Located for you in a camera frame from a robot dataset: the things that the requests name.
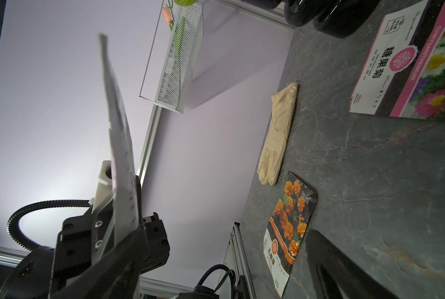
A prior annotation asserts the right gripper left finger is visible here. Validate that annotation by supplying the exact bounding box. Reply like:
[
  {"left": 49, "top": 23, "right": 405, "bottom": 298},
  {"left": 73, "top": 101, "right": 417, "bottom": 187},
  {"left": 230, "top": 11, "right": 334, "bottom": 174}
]
[{"left": 50, "top": 225, "right": 150, "bottom": 299}]

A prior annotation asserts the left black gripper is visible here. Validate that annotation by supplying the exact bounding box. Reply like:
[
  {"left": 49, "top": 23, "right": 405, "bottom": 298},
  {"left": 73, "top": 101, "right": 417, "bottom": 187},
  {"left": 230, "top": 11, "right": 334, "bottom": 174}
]
[{"left": 48, "top": 175, "right": 171, "bottom": 299}]

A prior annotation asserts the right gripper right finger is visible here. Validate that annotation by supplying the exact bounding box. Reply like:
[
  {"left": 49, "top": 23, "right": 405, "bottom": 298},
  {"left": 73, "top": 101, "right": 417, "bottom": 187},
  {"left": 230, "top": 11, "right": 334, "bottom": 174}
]
[{"left": 306, "top": 229, "right": 396, "bottom": 299}]

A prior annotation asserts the purple flower seed packet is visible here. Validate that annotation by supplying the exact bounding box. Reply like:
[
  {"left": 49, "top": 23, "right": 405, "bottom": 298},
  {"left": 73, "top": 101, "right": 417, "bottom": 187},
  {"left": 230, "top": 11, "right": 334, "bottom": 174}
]
[{"left": 99, "top": 33, "right": 139, "bottom": 244}]

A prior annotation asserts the orange marigold seed packet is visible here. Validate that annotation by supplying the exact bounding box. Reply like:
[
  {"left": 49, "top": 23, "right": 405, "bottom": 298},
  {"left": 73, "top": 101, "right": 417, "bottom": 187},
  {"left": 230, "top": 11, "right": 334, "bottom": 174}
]
[{"left": 263, "top": 172, "right": 318, "bottom": 296}]

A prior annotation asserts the pink chrysanthemum seed packet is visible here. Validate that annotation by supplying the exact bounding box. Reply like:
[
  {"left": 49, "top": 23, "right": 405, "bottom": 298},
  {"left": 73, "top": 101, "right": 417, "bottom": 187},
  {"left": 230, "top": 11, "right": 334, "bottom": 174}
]
[{"left": 350, "top": 1, "right": 445, "bottom": 121}]

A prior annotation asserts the beige work glove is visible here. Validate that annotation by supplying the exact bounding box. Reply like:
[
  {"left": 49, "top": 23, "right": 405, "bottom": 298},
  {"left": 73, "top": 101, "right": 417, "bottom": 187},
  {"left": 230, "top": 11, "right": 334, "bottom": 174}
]
[{"left": 257, "top": 82, "right": 299, "bottom": 186}]

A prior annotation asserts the pink artificial tulip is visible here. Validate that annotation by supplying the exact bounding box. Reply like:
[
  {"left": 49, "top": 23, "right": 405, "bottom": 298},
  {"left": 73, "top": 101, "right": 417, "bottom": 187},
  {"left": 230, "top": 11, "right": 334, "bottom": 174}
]
[{"left": 161, "top": 0, "right": 199, "bottom": 32}]

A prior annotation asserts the green potted plant black pot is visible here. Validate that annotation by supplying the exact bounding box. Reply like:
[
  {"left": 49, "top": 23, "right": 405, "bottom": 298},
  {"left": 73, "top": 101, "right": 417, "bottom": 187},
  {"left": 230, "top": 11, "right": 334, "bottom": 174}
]
[{"left": 243, "top": 0, "right": 379, "bottom": 39}]

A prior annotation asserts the aluminium front rail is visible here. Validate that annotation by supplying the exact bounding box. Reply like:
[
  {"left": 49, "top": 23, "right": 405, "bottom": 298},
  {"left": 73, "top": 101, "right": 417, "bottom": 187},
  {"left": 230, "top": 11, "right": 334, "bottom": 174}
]
[{"left": 224, "top": 223, "right": 256, "bottom": 299}]

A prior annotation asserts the white mesh wall basket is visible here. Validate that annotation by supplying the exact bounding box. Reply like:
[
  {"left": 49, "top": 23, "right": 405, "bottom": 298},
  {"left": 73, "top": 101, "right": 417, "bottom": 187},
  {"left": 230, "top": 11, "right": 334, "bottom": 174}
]
[{"left": 139, "top": 1, "right": 203, "bottom": 113}]

